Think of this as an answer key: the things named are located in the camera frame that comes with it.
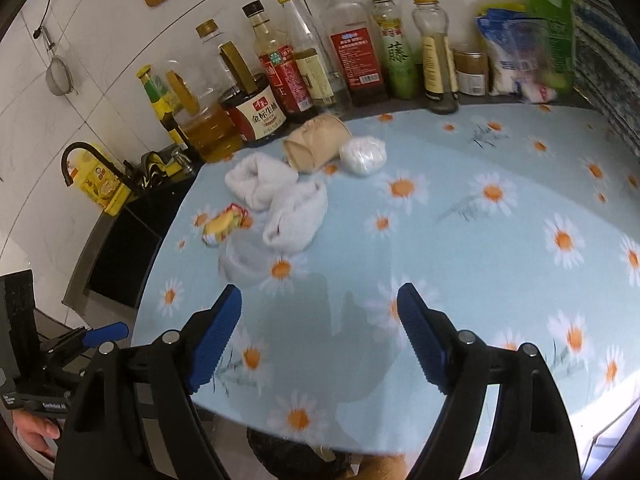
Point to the small brown jar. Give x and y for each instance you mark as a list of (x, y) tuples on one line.
[(471, 74)]

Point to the yellow cap clear bottle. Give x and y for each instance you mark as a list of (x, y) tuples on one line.
[(315, 75)]

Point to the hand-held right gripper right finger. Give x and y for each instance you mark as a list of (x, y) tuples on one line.
[(420, 340)]

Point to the green bag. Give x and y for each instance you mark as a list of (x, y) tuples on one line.
[(555, 35)]

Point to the clear plastic bag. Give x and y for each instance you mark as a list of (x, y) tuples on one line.
[(245, 260)]

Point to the dark soy sauce jug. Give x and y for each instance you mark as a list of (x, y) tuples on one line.
[(255, 115)]

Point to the white and blue bag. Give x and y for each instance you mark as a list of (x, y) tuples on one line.
[(505, 55)]

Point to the blue daisy print tablecloth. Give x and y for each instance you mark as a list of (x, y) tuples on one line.
[(475, 270)]

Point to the white knit sock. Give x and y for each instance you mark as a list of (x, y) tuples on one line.
[(295, 220), (257, 180)]

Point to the person's left hand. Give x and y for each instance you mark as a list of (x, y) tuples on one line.
[(35, 430)]

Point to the black and yellow cloth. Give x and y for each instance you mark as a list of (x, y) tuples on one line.
[(152, 170)]

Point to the small white red packet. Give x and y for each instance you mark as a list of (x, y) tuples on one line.
[(539, 93)]

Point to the brown fuzzy clothing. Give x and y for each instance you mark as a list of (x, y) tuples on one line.
[(385, 470)]

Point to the yellow dish soap bottle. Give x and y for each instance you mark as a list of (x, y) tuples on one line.
[(100, 185)]

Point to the green label oil bottle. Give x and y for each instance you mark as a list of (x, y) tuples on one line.
[(400, 60)]

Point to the black kitchen sink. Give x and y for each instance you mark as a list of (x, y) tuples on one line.
[(125, 255)]

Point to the gold cap slim bottle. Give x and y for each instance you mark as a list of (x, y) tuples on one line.
[(437, 60)]

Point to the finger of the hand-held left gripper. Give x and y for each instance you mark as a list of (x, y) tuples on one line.
[(105, 333), (70, 367)]

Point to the metal strainer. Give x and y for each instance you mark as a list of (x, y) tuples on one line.
[(60, 77)]

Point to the cooking oil jug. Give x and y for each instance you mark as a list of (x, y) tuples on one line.
[(210, 132)]

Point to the clear bottle red label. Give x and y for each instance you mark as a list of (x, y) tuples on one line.
[(357, 60)]

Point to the plastic white ball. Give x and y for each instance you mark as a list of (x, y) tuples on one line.
[(362, 155)]

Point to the brown paper cup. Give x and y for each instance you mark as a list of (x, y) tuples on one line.
[(315, 142)]

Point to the black faucet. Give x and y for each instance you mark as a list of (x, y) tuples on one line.
[(90, 152)]

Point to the green label sauce bottle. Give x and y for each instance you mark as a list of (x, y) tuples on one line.
[(157, 100)]

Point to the red yellow snack wrapper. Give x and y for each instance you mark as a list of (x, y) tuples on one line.
[(225, 224)]

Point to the bin with black bag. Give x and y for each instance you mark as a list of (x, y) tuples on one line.
[(295, 452)]

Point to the black cap red label bottle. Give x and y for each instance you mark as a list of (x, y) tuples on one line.
[(285, 75)]

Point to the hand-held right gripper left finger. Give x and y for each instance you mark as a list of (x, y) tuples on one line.
[(215, 345)]

